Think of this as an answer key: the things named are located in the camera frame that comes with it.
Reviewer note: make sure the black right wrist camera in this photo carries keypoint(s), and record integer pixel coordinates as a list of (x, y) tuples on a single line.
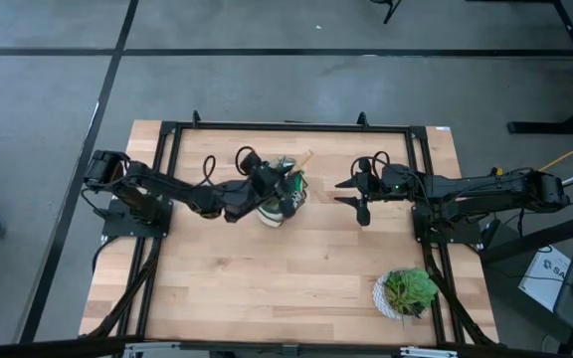
[(397, 178)]

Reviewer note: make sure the green succulent plant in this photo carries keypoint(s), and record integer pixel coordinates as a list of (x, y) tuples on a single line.
[(411, 291)]

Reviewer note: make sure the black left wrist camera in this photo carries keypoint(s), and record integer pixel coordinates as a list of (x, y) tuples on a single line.
[(251, 162)]

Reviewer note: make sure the beige and green gardening bag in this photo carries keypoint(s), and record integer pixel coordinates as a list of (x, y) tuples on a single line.
[(272, 216)]

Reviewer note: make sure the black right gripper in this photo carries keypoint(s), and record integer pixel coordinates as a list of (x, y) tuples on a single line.
[(366, 191)]

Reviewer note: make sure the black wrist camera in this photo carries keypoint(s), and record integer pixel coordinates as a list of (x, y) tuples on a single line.
[(397, 178), (251, 162)]

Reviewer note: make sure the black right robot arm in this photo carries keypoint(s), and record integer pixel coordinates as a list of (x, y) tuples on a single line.
[(480, 186)]

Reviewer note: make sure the black desk leg frame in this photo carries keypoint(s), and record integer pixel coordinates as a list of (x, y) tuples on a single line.
[(555, 127)]

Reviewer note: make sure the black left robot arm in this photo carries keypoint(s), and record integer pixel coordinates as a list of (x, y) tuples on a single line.
[(177, 186)]

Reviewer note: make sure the black support beam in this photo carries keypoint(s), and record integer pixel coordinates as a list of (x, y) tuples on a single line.
[(540, 236)]

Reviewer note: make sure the white plant pot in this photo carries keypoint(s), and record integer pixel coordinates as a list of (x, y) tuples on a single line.
[(380, 301)]

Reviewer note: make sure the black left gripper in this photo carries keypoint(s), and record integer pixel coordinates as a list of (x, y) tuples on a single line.
[(269, 184)]

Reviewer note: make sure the black tripod leg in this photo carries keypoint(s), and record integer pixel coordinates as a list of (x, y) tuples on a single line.
[(390, 11)]

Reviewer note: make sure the white printed box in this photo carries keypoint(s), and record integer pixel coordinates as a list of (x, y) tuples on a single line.
[(540, 283)]

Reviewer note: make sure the black aluminium table frame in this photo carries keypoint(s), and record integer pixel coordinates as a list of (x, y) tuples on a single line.
[(291, 126)]

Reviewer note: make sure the black front rail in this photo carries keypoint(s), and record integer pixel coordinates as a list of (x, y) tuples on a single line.
[(67, 347)]

